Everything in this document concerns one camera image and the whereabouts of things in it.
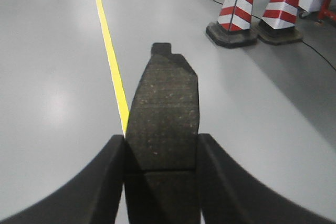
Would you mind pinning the brake pad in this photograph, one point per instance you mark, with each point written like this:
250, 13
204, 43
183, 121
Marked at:
161, 139

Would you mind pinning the right red white traffic cone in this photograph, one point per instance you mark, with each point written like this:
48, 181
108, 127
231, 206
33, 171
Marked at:
278, 23

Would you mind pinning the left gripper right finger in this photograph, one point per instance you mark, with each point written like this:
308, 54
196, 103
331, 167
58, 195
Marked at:
230, 194

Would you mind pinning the red white traffic cone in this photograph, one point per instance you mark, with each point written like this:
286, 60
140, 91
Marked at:
278, 23
233, 26

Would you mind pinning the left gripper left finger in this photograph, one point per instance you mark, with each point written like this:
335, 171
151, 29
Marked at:
92, 196

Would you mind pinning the left red white traffic cone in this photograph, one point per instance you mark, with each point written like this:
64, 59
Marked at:
233, 26

